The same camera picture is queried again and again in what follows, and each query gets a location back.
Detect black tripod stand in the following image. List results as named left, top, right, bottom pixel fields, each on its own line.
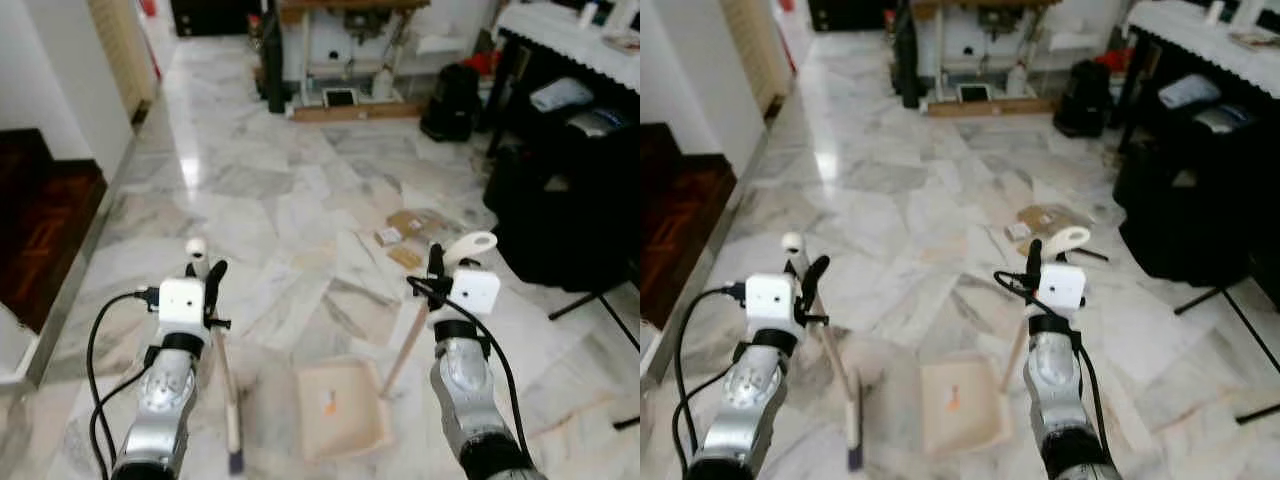
left=547, top=285, right=641, bottom=353
left=1173, top=283, right=1280, bottom=351

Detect large black bag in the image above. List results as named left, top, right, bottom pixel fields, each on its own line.
left=483, top=95, right=641, bottom=294
left=1112, top=90, right=1280, bottom=291

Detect silver grey item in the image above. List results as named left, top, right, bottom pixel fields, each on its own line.
left=1194, top=104, right=1257, bottom=135
left=564, top=107, right=627, bottom=137

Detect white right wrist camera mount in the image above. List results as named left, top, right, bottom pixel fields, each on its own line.
left=446, top=267, right=502, bottom=323
left=1037, top=262, right=1088, bottom=316

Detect dark wooden stairs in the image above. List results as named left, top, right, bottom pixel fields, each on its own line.
left=640, top=122, right=738, bottom=331
left=0, top=128, right=108, bottom=336

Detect dark low cabinet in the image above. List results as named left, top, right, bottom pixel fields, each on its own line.
left=808, top=0, right=898, bottom=33
left=170, top=0, right=265, bottom=38

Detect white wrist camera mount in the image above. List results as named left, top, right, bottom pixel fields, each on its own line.
left=446, top=267, right=502, bottom=323
left=158, top=278, right=208, bottom=336
left=1037, top=262, right=1088, bottom=316
left=745, top=274, right=799, bottom=331

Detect beige long-handled dustpan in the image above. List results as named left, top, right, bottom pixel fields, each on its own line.
left=296, top=231, right=499, bottom=464
left=919, top=226, right=1092, bottom=458

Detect white-handled broom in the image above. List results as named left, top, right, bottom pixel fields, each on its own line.
left=185, top=237, right=247, bottom=477
left=781, top=232, right=865, bottom=473

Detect white plastic bag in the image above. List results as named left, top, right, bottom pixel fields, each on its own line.
left=529, top=77, right=597, bottom=112
left=1159, top=73, right=1224, bottom=109

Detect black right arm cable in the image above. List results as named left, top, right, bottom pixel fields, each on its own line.
left=406, top=276, right=528, bottom=446
left=993, top=268, right=1106, bottom=441

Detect tall black object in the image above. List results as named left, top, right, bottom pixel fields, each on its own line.
left=897, top=0, right=923, bottom=109
left=261, top=0, right=288, bottom=114

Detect large brown cardboard piece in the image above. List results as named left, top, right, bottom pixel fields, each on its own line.
left=1016, top=203, right=1081, bottom=234
left=386, top=208, right=453, bottom=241

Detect white sewing machine table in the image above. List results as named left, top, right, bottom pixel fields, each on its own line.
left=908, top=0, right=1063, bottom=119
left=278, top=0, right=433, bottom=123

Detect black table with white cloth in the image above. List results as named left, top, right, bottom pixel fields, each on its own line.
left=1118, top=0, right=1280, bottom=156
left=487, top=0, right=641, bottom=161

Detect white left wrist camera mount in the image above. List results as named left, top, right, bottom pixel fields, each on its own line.
left=158, top=278, right=208, bottom=336
left=745, top=274, right=799, bottom=331

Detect light wooden door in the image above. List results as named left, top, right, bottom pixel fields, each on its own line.
left=720, top=0, right=796, bottom=119
left=88, top=0, right=161, bottom=123

